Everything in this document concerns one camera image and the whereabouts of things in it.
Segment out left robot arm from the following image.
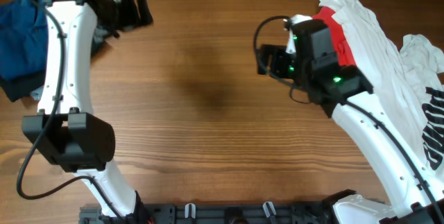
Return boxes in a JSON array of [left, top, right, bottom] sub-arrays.
[[22, 0, 154, 223]]

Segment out blue polo shirt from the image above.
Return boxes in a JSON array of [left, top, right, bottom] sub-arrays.
[[1, 0, 48, 80]]

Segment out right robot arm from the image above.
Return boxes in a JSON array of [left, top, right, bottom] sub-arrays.
[[253, 16, 443, 223]]

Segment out red shirt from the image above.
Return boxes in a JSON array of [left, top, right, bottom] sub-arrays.
[[312, 7, 356, 66]]

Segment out black folded garment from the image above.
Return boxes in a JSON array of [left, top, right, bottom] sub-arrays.
[[1, 26, 111, 102]]

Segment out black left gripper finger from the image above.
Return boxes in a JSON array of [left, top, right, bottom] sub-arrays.
[[137, 0, 153, 26], [118, 0, 139, 31]]

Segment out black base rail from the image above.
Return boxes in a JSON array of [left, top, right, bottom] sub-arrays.
[[78, 189, 388, 224]]

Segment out white printed shirt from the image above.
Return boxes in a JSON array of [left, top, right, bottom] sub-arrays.
[[400, 34, 443, 177]]

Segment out grey folded garment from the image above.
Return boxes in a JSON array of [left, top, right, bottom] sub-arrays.
[[29, 86, 44, 101]]

